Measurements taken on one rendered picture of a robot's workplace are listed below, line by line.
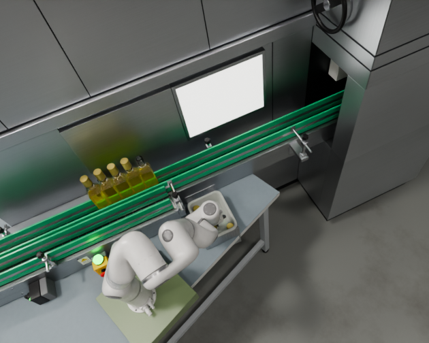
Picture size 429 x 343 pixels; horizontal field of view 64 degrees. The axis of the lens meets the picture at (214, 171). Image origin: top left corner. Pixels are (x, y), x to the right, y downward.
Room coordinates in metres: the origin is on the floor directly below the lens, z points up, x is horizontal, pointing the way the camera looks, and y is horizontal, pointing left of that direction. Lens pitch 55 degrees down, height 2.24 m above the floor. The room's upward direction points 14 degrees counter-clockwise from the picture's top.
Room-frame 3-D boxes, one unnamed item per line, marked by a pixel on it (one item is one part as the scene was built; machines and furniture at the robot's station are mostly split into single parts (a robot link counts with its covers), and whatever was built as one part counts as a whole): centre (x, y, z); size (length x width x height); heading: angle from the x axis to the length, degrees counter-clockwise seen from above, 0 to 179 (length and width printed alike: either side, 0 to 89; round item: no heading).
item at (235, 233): (0.79, 0.07, 0.79); 0.27 x 0.17 x 0.08; 12
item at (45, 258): (0.66, 0.77, 0.94); 0.07 x 0.04 x 0.13; 12
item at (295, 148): (0.97, -0.43, 0.90); 0.17 x 0.05 x 0.23; 12
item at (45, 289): (0.62, 0.87, 0.79); 0.08 x 0.08 x 0.08; 12
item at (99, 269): (0.68, 0.60, 0.79); 0.07 x 0.07 x 0.07; 12
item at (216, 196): (0.76, 0.06, 0.80); 0.22 x 0.17 x 0.09; 12
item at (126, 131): (1.12, 0.11, 1.15); 0.90 x 0.03 x 0.34; 102
